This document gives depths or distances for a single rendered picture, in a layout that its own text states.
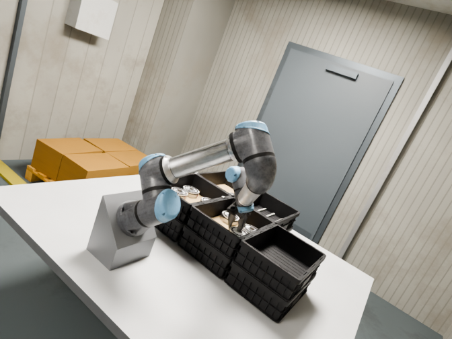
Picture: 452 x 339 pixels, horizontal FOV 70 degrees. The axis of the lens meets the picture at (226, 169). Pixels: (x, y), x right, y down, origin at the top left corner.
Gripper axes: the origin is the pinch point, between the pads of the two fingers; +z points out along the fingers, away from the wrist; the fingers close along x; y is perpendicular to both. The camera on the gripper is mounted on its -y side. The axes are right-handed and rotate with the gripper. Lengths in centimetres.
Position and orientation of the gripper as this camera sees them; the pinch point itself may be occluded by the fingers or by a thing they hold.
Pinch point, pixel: (233, 230)
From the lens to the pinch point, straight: 168.2
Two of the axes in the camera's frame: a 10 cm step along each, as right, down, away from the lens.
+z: -2.7, 9.4, 2.1
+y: 5.3, -0.3, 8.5
